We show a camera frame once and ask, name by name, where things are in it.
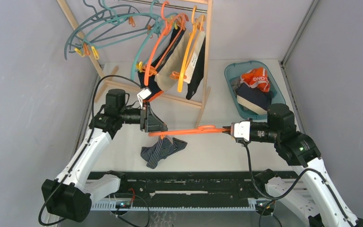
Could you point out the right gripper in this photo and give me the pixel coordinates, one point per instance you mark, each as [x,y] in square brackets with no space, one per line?
[228,127]

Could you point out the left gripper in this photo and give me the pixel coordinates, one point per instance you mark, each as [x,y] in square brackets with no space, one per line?
[149,121]

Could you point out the navy striped underwear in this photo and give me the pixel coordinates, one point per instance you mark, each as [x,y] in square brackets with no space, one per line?
[162,149]

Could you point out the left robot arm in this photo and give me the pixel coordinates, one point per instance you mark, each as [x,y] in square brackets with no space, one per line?
[69,196]

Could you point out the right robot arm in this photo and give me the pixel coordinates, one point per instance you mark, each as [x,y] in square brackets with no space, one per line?
[312,197]

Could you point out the navy underwear in basket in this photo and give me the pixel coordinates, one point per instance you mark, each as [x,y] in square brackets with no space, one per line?
[254,99]

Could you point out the orange hanger with clips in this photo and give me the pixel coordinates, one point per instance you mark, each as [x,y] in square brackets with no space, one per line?
[156,50]

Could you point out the orange underwear in basket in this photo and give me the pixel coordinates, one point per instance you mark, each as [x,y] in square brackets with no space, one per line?
[256,78]

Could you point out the black white-banded underwear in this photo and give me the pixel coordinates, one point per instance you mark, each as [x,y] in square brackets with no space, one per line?
[195,68]

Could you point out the beige underwear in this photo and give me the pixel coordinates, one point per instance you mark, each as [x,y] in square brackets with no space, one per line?
[172,62]

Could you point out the teal hanger with clips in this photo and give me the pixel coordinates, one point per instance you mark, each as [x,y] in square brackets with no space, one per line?
[154,30]

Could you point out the yellow hanger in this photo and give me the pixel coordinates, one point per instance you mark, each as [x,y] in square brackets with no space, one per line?
[185,60]

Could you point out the dark teal empty hanger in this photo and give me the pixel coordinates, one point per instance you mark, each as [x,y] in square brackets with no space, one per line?
[87,12]

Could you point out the teal plastic basket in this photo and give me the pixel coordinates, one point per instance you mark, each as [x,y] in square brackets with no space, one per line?
[234,71]

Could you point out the wooden clothes rack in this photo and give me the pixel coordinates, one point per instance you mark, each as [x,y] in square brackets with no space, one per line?
[199,100]

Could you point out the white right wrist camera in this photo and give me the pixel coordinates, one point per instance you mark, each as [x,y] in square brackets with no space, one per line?
[240,131]

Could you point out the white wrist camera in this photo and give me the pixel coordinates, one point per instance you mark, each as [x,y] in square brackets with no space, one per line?
[143,96]
[240,131]

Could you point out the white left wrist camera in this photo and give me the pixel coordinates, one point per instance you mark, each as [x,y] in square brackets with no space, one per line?
[143,96]

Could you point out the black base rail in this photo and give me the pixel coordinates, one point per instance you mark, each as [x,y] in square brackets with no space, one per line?
[184,191]

